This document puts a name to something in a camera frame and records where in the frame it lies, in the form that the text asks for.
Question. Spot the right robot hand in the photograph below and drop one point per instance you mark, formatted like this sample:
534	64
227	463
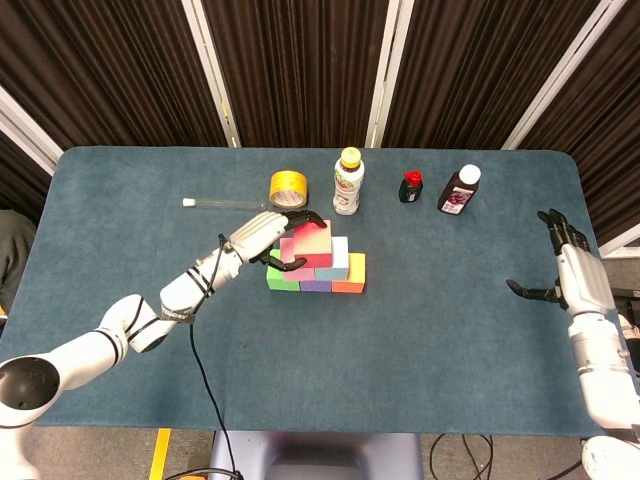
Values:
582	280

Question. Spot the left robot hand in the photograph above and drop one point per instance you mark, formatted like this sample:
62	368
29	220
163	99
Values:
260	235

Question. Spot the green foam cube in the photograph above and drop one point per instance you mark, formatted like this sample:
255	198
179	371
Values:
280	281

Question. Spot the pink foam cube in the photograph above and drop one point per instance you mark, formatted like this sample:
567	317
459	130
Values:
295	274

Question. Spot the red foam cube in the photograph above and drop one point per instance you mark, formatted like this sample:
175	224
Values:
312	242

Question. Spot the purple foam cube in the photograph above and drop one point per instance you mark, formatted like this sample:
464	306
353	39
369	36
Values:
316	286

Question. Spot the light blue foam cube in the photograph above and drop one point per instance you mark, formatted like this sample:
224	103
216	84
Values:
340	260

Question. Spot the orange foam cube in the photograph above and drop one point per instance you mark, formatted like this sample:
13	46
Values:
356	275

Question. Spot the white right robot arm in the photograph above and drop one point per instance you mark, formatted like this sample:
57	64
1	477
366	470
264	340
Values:
607	380

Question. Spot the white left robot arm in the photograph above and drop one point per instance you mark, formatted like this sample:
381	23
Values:
75	360

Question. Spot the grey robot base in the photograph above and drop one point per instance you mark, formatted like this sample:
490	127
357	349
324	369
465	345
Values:
325	450

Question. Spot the black floor equipment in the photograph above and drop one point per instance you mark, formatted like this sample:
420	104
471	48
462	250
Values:
629	297

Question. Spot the yellow tape roll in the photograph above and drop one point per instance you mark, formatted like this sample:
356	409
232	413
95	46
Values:
290	181

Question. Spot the glass test tube white cap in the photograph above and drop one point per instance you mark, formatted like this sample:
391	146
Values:
188	202

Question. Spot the drink bottle yellow cap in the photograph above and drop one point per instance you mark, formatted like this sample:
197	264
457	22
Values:
347	190

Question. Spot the dark bottle white cap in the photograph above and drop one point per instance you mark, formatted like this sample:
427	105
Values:
456	197

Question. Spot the black ink bottle red cap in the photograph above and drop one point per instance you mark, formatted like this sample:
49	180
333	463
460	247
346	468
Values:
411	191

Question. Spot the brown pleated partition screen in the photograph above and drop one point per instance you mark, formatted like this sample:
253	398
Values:
15	185
300	65
100	60
475	65
620	125

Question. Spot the blue-grey table cloth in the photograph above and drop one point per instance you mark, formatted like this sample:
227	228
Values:
400	380

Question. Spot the yellow floor tape strip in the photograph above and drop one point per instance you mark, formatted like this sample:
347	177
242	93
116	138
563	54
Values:
160	452

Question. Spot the person in grey clothing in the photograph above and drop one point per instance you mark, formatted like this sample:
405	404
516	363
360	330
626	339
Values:
15	260

